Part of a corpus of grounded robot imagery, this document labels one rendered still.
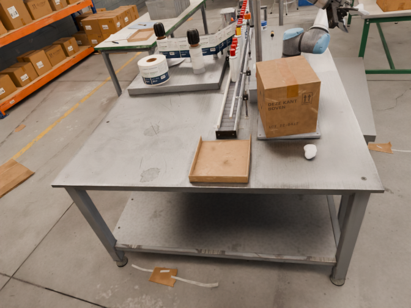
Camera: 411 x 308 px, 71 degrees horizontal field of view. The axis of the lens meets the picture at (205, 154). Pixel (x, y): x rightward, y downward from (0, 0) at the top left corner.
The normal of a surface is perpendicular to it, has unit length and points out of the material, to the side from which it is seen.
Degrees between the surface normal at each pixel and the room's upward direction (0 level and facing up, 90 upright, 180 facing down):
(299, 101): 90
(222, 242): 1
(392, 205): 0
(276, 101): 90
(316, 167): 0
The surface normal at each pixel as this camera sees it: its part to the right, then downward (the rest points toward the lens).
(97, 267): -0.16, -0.76
